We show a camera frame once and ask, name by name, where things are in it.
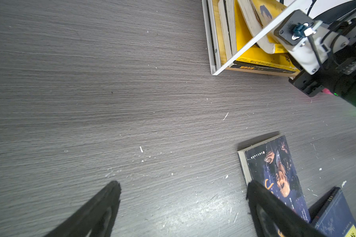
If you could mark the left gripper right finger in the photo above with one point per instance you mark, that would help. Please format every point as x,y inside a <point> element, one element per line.
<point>271,215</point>

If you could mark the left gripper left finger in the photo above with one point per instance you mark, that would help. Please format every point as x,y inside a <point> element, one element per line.
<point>96,218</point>

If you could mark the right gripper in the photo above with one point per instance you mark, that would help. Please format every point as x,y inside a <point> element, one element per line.
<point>338,76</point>

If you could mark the purple book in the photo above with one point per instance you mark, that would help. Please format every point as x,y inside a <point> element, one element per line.
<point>270,163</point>

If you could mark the navy book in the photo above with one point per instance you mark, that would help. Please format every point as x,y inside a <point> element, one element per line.
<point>334,218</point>

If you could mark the yellow cartoon book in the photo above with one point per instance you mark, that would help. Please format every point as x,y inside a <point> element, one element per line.
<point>258,14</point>
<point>254,54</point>

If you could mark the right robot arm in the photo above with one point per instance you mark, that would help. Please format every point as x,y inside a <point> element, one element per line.
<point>342,20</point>

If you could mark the black book yellow spine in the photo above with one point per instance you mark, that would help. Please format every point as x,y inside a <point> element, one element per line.
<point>265,70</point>

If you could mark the wooden white-framed bookshelf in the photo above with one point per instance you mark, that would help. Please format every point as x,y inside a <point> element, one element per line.
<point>219,18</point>

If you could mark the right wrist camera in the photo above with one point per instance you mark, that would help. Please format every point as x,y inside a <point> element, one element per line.
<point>308,41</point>

